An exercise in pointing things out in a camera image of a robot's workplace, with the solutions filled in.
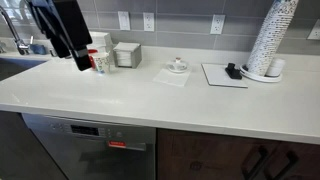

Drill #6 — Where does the blue sponge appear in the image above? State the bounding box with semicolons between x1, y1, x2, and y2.
29;43;48;56

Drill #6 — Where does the white wall switch plate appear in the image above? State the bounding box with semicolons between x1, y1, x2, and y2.
117;10;131;31

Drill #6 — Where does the kitchen sink basin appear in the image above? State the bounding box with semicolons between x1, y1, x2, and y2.
0;57;48;82

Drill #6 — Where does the white square tile board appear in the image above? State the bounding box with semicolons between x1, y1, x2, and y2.
200;63;249;89

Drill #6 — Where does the tall patterned paper cup stack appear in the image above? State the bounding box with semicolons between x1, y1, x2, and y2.
245;0;300;77

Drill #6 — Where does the black cabinet door handle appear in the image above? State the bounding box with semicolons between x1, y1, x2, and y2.
264;150;300;180
241;145;270;180

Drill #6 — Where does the white wall power outlet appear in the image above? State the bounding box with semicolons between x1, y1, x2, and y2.
306;18;320;41
142;12;156;33
209;14;226;35

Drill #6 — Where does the white round cup holder base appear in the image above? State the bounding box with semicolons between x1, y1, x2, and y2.
239;63;284;84

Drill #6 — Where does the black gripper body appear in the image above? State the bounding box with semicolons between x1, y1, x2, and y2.
24;0;92;52

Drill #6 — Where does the short white lid stack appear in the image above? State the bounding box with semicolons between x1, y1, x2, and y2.
265;57;287;78

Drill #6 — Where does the silver napkin case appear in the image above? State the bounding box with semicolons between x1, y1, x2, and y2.
112;41;143;70

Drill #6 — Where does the stainless steel dishwasher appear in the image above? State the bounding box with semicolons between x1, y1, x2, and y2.
21;112;157;180

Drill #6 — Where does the flat white napkin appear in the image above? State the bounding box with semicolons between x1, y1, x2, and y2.
152;67;192;88

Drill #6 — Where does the dark wood cabinet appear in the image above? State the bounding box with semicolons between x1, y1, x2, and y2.
155;128;320;180

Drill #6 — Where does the chrome sink faucet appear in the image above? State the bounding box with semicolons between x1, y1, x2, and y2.
0;4;35;56

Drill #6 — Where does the small black block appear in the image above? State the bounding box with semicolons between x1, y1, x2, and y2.
224;62;243;81

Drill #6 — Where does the white napkin stack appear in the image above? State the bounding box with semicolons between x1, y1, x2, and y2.
116;49;133;68

